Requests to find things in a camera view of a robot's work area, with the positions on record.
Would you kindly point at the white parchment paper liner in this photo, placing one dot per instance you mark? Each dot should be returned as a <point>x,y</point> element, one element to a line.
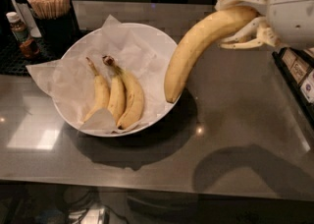
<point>65,80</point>

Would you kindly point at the white bowl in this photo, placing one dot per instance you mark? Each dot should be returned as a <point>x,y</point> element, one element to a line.
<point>163,57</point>

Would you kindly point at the black cup of wooden stirrers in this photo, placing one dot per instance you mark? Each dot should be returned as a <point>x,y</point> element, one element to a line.
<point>57,22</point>

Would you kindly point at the small brown round jar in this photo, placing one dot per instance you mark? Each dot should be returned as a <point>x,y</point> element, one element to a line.
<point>30,49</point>

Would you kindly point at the black rack of packets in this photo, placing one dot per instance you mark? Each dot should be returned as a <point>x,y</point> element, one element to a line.
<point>296,67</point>

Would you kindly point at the black rubber grid mat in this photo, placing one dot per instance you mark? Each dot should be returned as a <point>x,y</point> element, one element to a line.
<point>13,62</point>

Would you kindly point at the yellow banana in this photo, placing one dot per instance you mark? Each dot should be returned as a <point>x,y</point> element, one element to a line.
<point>101,91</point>
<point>134,95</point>
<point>117,100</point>
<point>212,28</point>

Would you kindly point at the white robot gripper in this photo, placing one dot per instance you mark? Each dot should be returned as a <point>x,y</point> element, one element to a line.
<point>291,10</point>

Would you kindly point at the small brown sauce bottle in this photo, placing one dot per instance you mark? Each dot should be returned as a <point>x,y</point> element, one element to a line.
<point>18,27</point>

